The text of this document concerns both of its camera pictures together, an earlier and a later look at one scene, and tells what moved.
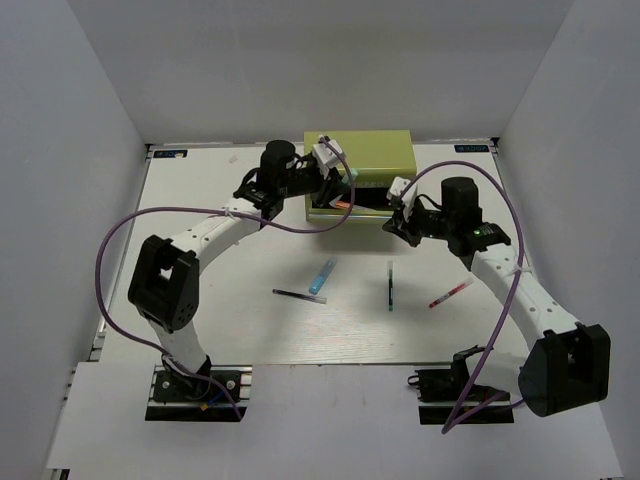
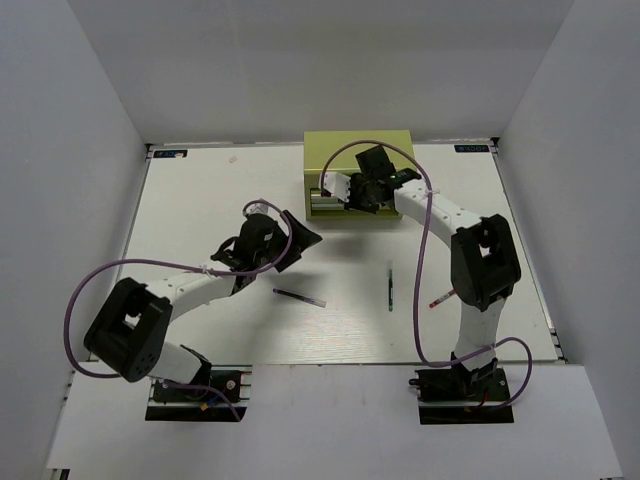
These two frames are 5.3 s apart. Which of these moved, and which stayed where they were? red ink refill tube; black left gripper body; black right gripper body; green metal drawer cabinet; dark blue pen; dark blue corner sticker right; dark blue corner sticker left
Moved: black left gripper body; black right gripper body
Stayed: red ink refill tube; green metal drawer cabinet; dark blue corner sticker right; dark blue pen; dark blue corner sticker left
